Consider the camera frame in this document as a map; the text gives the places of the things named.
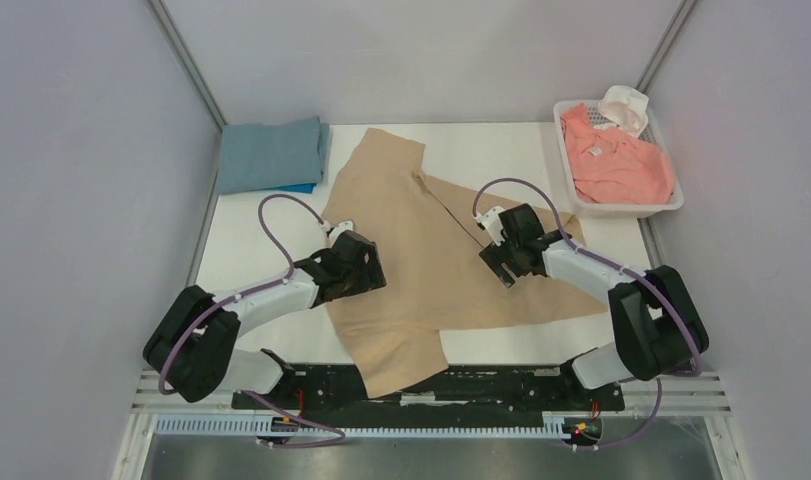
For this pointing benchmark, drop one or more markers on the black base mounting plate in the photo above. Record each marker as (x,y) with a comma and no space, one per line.
(466,396)

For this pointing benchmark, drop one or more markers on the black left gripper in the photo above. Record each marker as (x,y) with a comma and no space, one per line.
(371,276)

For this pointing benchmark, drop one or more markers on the white plastic basket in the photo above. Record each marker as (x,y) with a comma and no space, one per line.
(652,134)

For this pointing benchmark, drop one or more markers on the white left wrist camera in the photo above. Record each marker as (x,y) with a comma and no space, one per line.
(333,230)

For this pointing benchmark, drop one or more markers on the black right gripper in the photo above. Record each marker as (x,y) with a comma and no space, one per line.
(504,261)

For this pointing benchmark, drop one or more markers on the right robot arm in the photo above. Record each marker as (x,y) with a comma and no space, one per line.
(655,324)

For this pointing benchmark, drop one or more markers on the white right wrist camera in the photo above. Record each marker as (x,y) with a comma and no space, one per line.
(491,223)

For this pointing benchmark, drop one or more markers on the beige t shirt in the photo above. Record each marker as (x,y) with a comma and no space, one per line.
(429,248)

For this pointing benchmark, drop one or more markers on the folded bright blue t shirt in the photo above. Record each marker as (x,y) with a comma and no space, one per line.
(306,188)

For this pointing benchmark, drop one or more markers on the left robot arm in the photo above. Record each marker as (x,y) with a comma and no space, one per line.
(194,350)

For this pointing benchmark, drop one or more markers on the white t shirt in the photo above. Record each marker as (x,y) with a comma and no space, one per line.
(625,108)

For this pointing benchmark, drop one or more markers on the white slotted cable duct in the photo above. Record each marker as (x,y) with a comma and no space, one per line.
(269,426)

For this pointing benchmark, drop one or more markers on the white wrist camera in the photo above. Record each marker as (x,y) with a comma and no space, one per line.
(491,223)
(333,230)

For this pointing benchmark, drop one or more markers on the folded grey-blue t shirt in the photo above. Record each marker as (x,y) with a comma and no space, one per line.
(255,157)

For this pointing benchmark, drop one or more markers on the pink t shirt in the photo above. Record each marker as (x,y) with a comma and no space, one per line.
(609,166)

